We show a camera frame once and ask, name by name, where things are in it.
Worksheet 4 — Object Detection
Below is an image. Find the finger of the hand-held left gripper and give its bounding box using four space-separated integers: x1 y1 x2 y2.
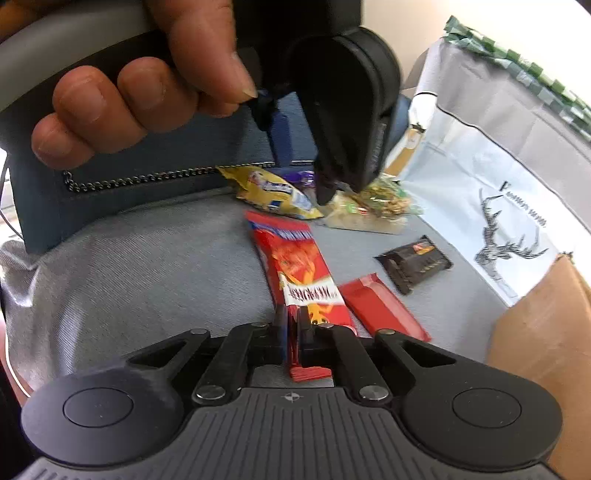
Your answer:
302 99 392 206
247 88 294 167

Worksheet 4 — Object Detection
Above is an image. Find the person's left hand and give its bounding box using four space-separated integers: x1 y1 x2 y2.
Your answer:
31 0 259 171

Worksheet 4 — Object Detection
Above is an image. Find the yellow snack packet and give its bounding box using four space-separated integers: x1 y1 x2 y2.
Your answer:
217 165 324 220

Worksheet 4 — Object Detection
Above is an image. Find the deer print tablecloth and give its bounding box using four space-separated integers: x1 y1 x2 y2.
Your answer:
401 37 591 309

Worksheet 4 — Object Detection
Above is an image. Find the purple candy wrapper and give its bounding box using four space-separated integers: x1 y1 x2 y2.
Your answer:
281 170 319 190

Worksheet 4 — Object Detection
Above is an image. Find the red orange snack packet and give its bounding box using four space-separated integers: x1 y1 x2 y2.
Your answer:
245 211 358 384

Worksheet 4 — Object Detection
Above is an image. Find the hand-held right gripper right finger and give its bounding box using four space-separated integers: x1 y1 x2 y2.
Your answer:
295 307 468 403

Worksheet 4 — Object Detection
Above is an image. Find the green checked cloth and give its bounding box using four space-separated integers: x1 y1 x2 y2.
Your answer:
442 16 591 141

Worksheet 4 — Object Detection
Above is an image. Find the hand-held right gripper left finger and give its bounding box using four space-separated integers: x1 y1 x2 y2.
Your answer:
127 307 289 408

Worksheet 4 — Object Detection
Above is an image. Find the dark brown chocolate packet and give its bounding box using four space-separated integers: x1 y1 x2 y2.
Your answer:
374 235 454 296

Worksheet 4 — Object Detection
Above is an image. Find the clear bag of green snacks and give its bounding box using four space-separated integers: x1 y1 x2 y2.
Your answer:
321 175 423 236

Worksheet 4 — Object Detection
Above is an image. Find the red wafer bar wrapper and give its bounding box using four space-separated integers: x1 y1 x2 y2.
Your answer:
339 273 432 343

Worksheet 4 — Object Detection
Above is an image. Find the brown cardboard box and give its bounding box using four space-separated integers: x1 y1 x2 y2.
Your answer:
485 253 591 480

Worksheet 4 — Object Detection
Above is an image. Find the blue fabric cushion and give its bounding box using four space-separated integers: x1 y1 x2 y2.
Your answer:
11 90 413 256

